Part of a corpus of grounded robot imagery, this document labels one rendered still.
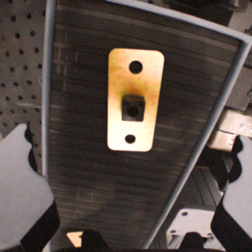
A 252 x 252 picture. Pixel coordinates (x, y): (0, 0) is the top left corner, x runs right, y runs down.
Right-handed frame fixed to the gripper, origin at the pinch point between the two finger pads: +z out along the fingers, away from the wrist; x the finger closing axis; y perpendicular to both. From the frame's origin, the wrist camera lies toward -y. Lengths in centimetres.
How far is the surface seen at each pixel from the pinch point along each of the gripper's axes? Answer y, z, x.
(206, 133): 1.8, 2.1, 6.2
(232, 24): -7.0, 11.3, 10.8
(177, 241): 49, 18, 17
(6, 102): 21, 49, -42
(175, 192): 9.0, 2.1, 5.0
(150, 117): 0.8, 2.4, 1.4
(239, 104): 1.5, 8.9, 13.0
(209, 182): 20.4, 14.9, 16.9
